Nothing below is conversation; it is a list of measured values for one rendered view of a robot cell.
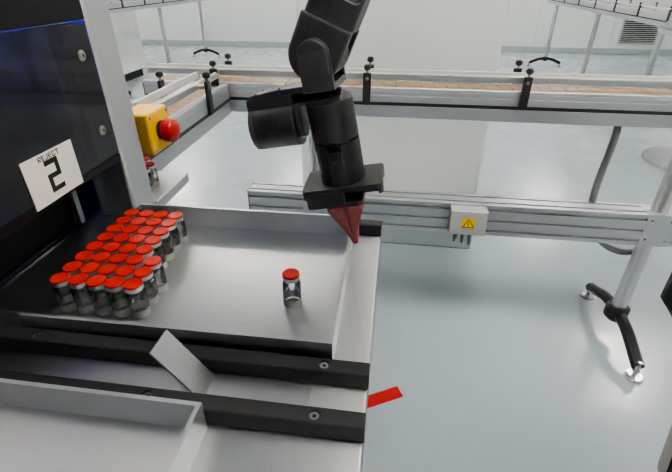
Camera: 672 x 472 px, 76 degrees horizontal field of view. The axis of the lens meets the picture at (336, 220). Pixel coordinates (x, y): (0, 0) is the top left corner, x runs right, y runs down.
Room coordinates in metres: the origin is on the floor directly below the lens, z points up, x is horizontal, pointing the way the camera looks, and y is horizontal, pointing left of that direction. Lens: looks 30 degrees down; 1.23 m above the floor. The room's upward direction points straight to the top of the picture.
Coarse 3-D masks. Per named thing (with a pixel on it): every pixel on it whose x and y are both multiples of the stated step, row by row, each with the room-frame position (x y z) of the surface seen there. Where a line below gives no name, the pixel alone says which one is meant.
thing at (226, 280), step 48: (192, 240) 0.55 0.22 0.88; (240, 240) 0.55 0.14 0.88; (288, 240) 0.55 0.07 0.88; (336, 240) 0.55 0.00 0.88; (192, 288) 0.44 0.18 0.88; (240, 288) 0.44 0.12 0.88; (336, 288) 0.44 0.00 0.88; (144, 336) 0.33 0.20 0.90; (192, 336) 0.33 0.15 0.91; (240, 336) 0.32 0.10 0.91; (288, 336) 0.35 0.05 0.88; (336, 336) 0.34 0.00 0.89
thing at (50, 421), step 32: (0, 384) 0.26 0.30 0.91; (32, 384) 0.26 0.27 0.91; (0, 416) 0.25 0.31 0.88; (32, 416) 0.25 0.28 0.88; (64, 416) 0.25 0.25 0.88; (96, 416) 0.25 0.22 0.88; (128, 416) 0.25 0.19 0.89; (160, 416) 0.24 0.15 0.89; (192, 416) 0.23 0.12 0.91; (0, 448) 0.22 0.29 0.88; (32, 448) 0.22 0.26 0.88; (64, 448) 0.22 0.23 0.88; (96, 448) 0.22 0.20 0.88; (128, 448) 0.22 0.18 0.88; (160, 448) 0.22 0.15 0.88; (192, 448) 0.22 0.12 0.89
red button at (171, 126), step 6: (162, 120) 0.73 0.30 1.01; (168, 120) 0.72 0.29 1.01; (174, 120) 0.73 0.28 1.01; (162, 126) 0.71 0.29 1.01; (168, 126) 0.71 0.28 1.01; (174, 126) 0.72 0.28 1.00; (162, 132) 0.71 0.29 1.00; (168, 132) 0.71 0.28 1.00; (174, 132) 0.72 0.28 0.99; (162, 138) 0.71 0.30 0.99; (168, 138) 0.71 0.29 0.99; (174, 138) 0.72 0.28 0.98
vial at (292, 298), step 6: (282, 282) 0.41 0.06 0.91; (288, 282) 0.40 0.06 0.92; (294, 282) 0.40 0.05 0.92; (300, 282) 0.41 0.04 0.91; (288, 288) 0.40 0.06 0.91; (294, 288) 0.40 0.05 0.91; (300, 288) 0.41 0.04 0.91; (288, 294) 0.40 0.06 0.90; (294, 294) 0.40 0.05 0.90; (300, 294) 0.41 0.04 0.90; (288, 300) 0.40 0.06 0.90; (294, 300) 0.40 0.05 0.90; (300, 300) 0.40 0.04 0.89; (288, 306) 0.40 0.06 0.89; (294, 306) 0.40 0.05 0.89
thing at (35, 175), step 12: (60, 144) 0.51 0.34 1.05; (36, 156) 0.47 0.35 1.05; (48, 156) 0.49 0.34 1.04; (60, 156) 0.50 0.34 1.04; (72, 156) 0.52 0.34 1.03; (24, 168) 0.45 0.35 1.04; (36, 168) 0.46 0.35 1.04; (48, 168) 0.48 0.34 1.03; (60, 168) 0.50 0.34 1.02; (72, 168) 0.52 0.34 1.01; (36, 180) 0.46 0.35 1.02; (48, 180) 0.47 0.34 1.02; (60, 180) 0.49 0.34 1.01; (72, 180) 0.51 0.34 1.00; (36, 192) 0.45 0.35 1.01; (48, 192) 0.47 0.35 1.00; (60, 192) 0.48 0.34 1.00; (36, 204) 0.45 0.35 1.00; (48, 204) 0.46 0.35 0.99
